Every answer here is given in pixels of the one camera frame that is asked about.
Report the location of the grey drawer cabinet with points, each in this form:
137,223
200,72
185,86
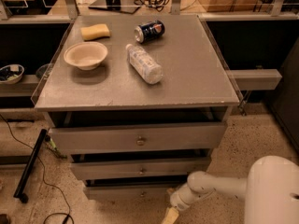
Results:
194,87

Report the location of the grey middle drawer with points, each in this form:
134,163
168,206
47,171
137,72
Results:
137,168

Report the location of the beige paper bowl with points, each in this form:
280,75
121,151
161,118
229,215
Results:
86,55

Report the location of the yellow sponge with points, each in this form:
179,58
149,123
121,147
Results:
94,32

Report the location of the white bowl with items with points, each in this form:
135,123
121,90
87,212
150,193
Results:
11,74

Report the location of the grey drawer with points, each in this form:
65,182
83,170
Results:
132,188
133,138
137,168

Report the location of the grey top drawer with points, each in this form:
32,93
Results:
133,138

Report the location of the blue pepsi can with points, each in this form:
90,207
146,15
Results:
148,31

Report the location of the grey metal beam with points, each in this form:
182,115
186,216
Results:
256,79

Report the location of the grey bottom drawer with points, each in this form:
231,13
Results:
132,188

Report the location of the clear plastic water bottle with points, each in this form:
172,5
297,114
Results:
144,64

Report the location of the black bar on floor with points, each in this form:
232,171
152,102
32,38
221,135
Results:
19,192

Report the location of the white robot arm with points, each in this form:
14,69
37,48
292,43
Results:
270,192

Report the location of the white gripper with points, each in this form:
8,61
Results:
177,202

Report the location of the black monitor stand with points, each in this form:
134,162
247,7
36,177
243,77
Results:
121,6

